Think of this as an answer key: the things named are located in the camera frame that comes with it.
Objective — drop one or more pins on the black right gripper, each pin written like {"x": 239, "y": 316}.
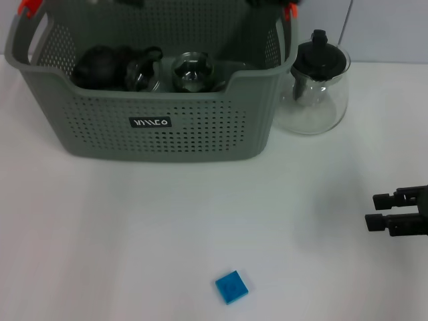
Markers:
{"x": 424, "y": 209}

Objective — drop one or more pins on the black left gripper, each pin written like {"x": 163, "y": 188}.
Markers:
{"x": 271, "y": 2}

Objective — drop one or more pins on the glass teacup black sleeve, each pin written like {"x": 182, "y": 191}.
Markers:
{"x": 143, "y": 75}
{"x": 194, "y": 72}

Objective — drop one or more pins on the blue square toy brick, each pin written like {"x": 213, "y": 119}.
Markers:
{"x": 232, "y": 287}

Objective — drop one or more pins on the grey-green perforated storage bin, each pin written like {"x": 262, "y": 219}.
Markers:
{"x": 200, "y": 133}

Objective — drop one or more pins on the glass teapot black lid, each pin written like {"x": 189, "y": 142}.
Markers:
{"x": 321, "y": 57}

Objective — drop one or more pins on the dark clay teapot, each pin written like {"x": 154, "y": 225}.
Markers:
{"x": 97, "y": 67}

